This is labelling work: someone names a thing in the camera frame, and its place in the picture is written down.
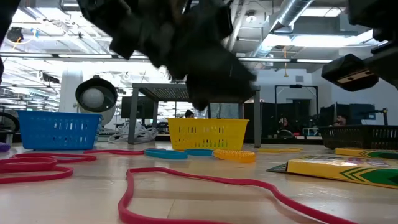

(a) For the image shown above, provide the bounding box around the grey perforated metal riser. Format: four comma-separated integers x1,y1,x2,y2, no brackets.
127,82,262,149

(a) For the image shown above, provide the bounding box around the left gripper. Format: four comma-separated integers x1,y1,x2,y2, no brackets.
146,18,257,111

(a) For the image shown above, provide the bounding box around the white coiled cable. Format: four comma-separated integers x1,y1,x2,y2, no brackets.
108,120,159,144

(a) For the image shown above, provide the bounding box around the silver ventilation duct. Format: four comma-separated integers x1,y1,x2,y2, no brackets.
250,0,315,60

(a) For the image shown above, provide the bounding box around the blue plastic basket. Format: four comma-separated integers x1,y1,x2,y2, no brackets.
17,110,104,151

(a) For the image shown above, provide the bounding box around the yellow plastic basket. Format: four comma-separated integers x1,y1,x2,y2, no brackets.
166,118,250,152

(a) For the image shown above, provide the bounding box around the black plastic basket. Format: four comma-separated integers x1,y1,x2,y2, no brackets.
318,124,398,151

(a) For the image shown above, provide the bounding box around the black rectangular frame stand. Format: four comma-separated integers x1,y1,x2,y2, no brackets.
274,84,320,125

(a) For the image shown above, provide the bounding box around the yellow hanging cord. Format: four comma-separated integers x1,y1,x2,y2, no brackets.
282,46,289,78

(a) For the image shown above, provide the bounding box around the yellow rubber band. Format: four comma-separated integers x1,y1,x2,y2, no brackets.
257,147,304,154

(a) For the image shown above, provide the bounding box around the large red rubber band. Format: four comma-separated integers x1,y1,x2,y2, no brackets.
117,167,358,224

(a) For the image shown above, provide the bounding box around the orange spiral band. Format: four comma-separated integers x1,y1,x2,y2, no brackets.
212,149,257,164

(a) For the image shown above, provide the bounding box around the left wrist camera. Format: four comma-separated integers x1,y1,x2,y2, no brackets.
198,0,234,41

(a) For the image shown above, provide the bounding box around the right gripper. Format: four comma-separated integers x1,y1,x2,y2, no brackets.
322,0,398,93

